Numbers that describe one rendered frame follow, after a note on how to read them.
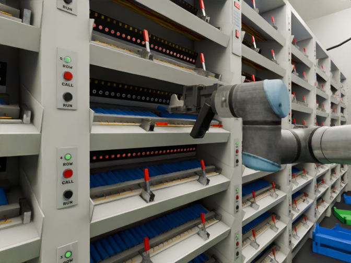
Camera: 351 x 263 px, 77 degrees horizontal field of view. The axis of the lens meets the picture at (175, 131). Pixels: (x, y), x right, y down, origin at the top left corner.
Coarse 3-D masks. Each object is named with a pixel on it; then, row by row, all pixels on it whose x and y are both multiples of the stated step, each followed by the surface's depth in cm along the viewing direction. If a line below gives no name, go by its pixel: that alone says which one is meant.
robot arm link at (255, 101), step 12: (240, 84) 56; (252, 84) 53; (264, 84) 50; (276, 84) 49; (240, 96) 53; (252, 96) 51; (264, 96) 49; (276, 96) 48; (288, 96) 53; (240, 108) 54; (252, 108) 51; (264, 108) 50; (276, 108) 48; (288, 108) 52; (252, 120) 51; (264, 120) 50; (276, 120) 50
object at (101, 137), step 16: (96, 128) 53; (112, 128) 56; (128, 128) 59; (160, 128) 68; (176, 128) 73; (224, 128) 94; (96, 144) 51; (112, 144) 54; (128, 144) 57; (144, 144) 61; (160, 144) 66; (176, 144) 71
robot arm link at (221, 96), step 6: (234, 84) 58; (222, 90) 58; (228, 90) 56; (216, 96) 58; (222, 96) 57; (228, 96) 56; (216, 102) 58; (222, 102) 57; (216, 108) 59; (222, 108) 57; (228, 108) 56; (222, 114) 59; (228, 114) 58
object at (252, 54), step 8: (248, 48) 104; (256, 48) 111; (248, 56) 107; (256, 56) 112; (248, 64) 138; (256, 64) 137; (264, 64) 120; (272, 64) 126; (280, 64) 144; (288, 64) 141; (280, 72) 138
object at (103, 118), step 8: (96, 120) 55; (104, 120) 56; (112, 120) 58; (120, 120) 60; (128, 120) 62; (136, 120) 63; (152, 120) 67; (160, 120) 70; (168, 120) 72; (176, 120) 75; (184, 120) 78; (192, 120) 82
